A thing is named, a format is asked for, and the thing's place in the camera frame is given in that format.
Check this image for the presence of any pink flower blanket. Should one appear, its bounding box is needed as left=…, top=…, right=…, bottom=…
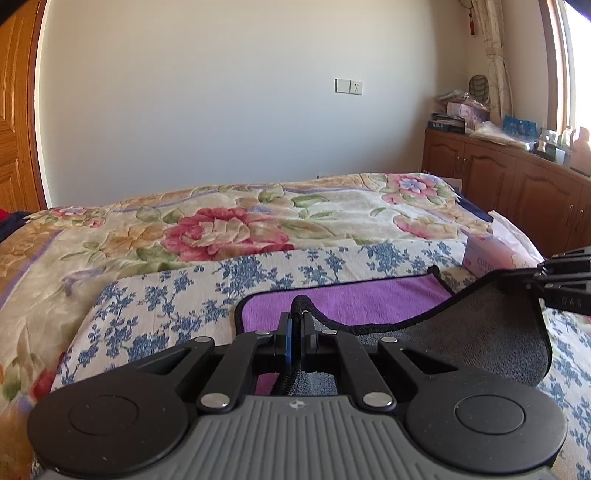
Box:
left=0, top=172, right=495, bottom=480

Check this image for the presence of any dark blue mattress cover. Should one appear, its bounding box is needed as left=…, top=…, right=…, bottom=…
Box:
left=450, top=179, right=494, bottom=223

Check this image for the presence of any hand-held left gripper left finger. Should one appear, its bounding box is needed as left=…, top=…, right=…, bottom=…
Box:
left=131, top=312, right=294, bottom=413

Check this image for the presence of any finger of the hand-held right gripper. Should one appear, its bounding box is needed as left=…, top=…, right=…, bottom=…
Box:
left=536, top=246, right=591, bottom=283
left=526, top=279, right=591, bottom=318

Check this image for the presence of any wooden cabinet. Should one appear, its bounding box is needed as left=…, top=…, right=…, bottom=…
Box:
left=421, top=128, right=591, bottom=259

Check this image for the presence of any woven fan ornament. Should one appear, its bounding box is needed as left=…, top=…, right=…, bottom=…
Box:
left=468, top=74, right=492, bottom=106

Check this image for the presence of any wooden door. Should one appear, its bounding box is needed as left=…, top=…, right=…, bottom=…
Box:
left=0, top=0, right=49, bottom=214

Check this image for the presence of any purple and grey towel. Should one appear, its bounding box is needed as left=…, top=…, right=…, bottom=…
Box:
left=234, top=265, right=553, bottom=398

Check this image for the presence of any cream folded cloth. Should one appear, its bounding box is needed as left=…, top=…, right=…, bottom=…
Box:
left=468, top=121, right=529, bottom=149

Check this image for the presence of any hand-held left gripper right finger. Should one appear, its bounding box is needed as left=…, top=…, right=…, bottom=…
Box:
left=295, top=311, right=459, bottom=412

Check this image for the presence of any blue floral bed sheet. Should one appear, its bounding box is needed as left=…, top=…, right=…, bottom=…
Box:
left=50, top=240, right=591, bottom=480

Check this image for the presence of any group of small bottles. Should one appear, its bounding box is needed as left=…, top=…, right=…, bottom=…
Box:
left=531, top=126, right=591, bottom=177

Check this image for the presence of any stack of books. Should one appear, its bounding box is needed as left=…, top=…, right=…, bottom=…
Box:
left=427, top=112, right=467, bottom=135

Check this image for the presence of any blue box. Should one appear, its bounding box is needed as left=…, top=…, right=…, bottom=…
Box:
left=502, top=115, right=539, bottom=140

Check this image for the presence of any window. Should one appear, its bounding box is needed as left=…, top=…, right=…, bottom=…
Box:
left=538, top=0, right=591, bottom=139

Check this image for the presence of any floral curtain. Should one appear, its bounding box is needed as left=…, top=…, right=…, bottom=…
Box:
left=475, top=0, right=514, bottom=126

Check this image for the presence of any pink tissue box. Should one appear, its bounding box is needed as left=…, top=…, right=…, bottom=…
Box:
left=463, top=234, right=514, bottom=278

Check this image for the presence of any pink plastic bag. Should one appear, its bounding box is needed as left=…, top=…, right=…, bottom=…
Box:
left=435, top=90, right=491, bottom=125

